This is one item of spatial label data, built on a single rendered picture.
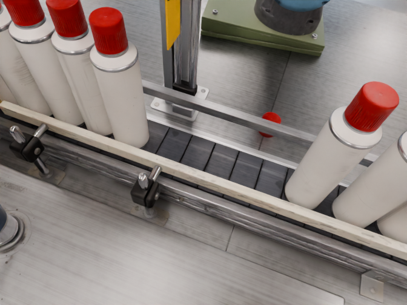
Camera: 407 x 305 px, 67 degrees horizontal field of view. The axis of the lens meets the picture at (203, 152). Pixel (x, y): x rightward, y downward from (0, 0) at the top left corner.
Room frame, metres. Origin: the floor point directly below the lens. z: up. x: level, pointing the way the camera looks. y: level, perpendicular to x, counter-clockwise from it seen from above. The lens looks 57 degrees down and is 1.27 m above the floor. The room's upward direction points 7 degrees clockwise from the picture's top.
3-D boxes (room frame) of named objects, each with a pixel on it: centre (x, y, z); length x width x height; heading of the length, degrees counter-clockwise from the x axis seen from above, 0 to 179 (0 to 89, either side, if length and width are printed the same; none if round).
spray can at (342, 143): (0.20, -0.15, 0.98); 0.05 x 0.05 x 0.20
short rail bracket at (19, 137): (0.22, 0.23, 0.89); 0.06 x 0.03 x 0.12; 166
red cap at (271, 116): (0.35, -0.11, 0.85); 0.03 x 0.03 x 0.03
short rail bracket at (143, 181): (0.16, 0.07, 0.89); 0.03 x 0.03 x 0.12; 76
